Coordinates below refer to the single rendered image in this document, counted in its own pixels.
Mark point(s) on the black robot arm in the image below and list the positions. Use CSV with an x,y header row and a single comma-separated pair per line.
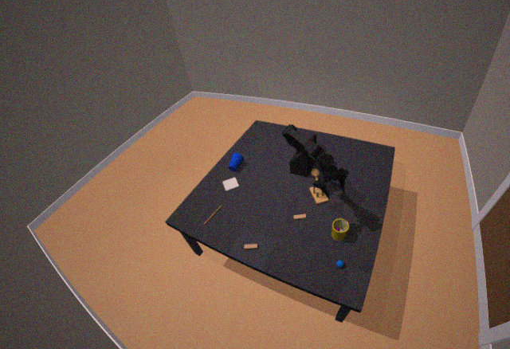
x,y
294,138

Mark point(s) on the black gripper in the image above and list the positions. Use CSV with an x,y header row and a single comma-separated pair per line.
x,y
320,182

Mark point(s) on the yellow cup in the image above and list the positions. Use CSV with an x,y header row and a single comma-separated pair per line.
x,y
343,226

